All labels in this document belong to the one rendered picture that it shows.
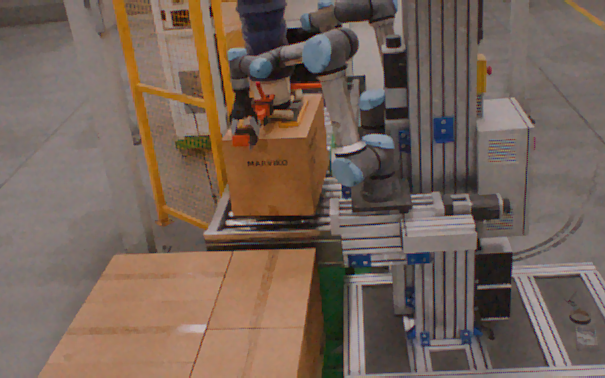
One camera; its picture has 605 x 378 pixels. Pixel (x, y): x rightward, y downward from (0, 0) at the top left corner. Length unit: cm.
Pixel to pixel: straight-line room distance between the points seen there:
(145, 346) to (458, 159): 143
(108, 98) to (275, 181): 123
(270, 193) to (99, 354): 106
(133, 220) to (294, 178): 142
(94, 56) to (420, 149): 199
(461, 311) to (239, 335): 98
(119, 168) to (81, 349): 152
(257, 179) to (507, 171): 116
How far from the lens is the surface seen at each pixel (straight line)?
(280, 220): 355
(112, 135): 412
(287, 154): 317
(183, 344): 283
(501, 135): 270
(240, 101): 276
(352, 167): 241
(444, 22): 258
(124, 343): 292
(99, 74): 401
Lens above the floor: 224
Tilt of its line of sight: 26 degrees down
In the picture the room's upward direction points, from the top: 6 degrees counter-clockwise
